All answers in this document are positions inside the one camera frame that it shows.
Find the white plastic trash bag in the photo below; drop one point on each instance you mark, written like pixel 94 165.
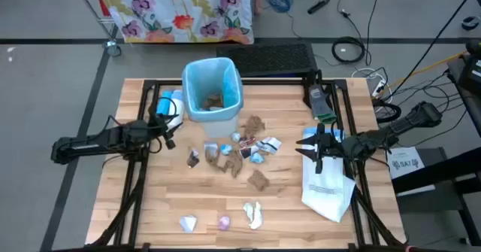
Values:
pixel 327 192

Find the white bluish paper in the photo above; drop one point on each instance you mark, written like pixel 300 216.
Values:
pixel 188 223

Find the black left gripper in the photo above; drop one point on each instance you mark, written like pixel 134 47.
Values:
pixel 158 129

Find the white power strip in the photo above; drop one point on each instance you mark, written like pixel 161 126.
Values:
pixel 379 88

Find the white gray paper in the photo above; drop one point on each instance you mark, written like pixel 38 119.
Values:
pixel 211 149

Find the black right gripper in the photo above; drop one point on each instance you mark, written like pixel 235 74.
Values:
pixel 330 148

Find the white paper sign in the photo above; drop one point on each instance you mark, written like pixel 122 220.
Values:
pixel 407 163

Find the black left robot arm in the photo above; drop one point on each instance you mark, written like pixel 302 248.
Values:
pixel 94 141

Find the black side bench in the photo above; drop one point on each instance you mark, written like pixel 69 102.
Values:
pixel 443 171

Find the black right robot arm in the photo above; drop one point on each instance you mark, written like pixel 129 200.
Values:
pixel 398 126

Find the black floor mat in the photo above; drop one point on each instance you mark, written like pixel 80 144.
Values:
pixel 267 58

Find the metal rolling rack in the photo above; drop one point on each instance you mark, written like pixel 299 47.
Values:
pixel 112 49

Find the blue plastic trash bag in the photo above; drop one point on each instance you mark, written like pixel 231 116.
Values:
pixel 206 77

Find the red white wrapper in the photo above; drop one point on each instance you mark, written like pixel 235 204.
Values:
pixel 247 142

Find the black tape roll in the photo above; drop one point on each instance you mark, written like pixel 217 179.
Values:
pixel 470 22

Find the black white paper scrap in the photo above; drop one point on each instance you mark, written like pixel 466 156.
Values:
pixel 246 152

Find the purple paper wad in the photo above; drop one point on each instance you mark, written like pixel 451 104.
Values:
pixel 224 223

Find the dark brown wrapper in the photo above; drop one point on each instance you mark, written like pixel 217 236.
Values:
pixel 193 158

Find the blue wad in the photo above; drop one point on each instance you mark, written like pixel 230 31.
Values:
pixel 225 149
pixel 257 158

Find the black table frame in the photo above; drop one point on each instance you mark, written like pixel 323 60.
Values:
pixel 270 82

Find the white paper towel roll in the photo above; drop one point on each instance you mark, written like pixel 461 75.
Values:
pixel 178 114

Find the white plastic trash bin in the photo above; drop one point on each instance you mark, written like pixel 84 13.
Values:
pixel 221 129

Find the floral print curtain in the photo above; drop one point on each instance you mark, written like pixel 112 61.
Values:
pixel 176 11

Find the black equipment case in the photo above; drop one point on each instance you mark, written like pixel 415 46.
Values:
pixel 471 71

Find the white tissue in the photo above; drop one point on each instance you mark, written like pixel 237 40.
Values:
pixel 253 215

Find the white paper black stripe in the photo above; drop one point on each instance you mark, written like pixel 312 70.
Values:
pixel 268 145

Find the blue trash bag roll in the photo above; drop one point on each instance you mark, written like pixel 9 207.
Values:
pixel 163 105

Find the brown paper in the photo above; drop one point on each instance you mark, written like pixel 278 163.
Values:
pixel 253 126
pixel 258 180
pixel 233 164
pixel 214 101

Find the small white paper wad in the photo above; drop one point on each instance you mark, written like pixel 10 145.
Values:
pixel 235 136

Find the black power strip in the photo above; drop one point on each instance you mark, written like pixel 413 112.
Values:
pixel 318 6

